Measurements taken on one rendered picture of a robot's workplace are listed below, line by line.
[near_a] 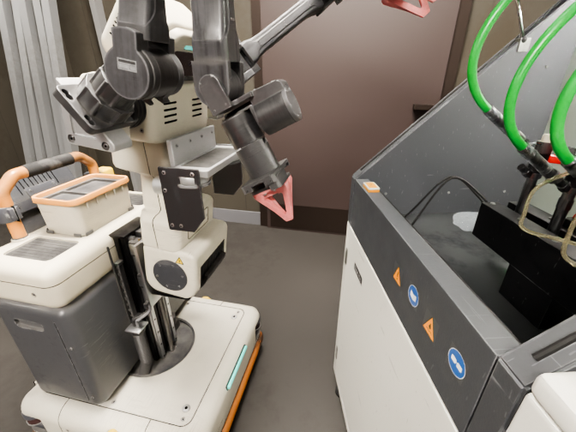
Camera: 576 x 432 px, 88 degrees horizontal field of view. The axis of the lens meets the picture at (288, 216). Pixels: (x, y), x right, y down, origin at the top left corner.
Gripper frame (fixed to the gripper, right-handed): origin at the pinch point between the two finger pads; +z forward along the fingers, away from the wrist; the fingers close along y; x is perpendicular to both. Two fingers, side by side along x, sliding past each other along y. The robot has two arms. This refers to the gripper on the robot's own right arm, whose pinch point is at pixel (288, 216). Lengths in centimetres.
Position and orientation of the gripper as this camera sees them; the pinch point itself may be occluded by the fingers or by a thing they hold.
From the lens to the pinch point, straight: 55.1
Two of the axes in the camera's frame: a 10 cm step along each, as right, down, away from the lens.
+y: 2.2, -4.2, 8.8
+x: -8.7, 3.2, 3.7
